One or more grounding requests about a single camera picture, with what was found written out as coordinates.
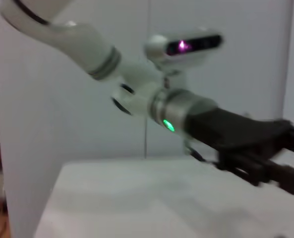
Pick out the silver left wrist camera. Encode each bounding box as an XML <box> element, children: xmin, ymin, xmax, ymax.
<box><xmin>143</xmin><ymin>29</ymin><xmax>224</xmax><ymax>68</ymax></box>

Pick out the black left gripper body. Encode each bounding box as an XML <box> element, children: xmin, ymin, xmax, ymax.
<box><xmin>186</xmin><ymin>107</ymin><xmax>294</xmax><ymax>160</ymax></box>

